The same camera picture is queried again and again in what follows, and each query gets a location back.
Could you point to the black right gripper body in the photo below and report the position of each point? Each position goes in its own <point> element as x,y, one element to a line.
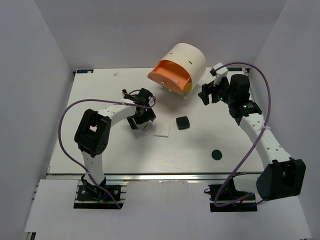
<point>224,94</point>

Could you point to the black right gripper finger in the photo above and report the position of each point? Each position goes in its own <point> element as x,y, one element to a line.
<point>204,94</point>
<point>215,96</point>

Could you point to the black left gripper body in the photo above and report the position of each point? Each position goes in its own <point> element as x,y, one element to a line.
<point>146,115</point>

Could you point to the white compact with gold stripe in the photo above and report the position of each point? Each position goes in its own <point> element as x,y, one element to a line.
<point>146,128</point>

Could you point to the black square compact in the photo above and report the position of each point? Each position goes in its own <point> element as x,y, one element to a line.
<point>182,123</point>

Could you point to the orange top drawer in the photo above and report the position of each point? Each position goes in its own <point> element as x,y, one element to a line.
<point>164,73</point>

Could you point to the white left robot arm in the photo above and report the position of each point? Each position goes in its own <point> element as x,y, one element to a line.
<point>92,134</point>

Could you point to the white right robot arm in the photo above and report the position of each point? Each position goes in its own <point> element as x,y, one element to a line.
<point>282,175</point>

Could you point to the yellow middle drawer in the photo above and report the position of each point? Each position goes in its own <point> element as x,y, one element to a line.
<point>188,88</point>

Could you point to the blue right corner label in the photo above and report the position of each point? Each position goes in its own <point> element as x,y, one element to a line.
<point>234,69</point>

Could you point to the blue corner label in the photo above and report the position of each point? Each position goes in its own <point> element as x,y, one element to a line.
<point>84,71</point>
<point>234,69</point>

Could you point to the white square compact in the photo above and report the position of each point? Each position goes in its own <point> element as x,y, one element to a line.
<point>162,130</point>

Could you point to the cream cylindrical drawer organizer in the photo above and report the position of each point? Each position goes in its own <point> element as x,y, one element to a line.
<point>190,58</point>

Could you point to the dark green round disc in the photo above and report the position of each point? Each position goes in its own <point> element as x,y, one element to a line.
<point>216,154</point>

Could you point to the blue left corner label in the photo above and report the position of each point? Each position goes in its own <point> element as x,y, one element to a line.
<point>84,71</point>

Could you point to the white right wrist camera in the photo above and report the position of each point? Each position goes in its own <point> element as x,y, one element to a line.
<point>218,71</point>

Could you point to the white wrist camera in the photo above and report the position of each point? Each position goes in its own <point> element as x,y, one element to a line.
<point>218,71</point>
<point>132,97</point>

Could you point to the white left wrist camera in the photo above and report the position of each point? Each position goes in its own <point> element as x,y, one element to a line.
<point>132,97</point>

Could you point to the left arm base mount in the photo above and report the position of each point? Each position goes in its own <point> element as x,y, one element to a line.
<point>89,196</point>

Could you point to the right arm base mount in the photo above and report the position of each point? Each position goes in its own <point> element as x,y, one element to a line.
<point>228,194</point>

